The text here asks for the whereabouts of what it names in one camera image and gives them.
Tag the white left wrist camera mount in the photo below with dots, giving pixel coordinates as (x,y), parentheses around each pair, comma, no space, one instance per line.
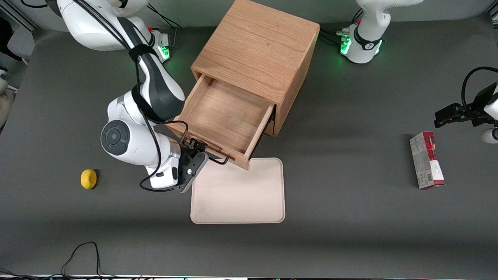
(489,136)

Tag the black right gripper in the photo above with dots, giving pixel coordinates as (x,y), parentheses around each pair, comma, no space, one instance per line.
(188,148)

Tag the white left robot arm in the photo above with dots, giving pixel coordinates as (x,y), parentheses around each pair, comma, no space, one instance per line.
(365,42)

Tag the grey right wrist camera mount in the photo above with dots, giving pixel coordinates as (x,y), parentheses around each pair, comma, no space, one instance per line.
(192,171)

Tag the wooden drawer cabinet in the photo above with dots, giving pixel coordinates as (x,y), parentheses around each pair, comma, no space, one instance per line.
(256,39)

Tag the wooden drawer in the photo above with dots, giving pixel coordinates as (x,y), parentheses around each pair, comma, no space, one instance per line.
(271,128)
(225,112)

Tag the cream rectangular tray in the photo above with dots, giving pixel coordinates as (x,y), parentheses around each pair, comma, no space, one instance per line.
(241,194)

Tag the red plaid cardboard box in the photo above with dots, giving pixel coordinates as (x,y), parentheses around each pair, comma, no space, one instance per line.
(426,161)

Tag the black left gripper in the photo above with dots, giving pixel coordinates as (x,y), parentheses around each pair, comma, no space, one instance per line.
(477,111)

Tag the yellow lemon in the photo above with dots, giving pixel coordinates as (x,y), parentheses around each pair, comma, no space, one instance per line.
(88,179)

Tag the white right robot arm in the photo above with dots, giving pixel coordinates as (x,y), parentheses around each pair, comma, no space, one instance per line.
(124,144)

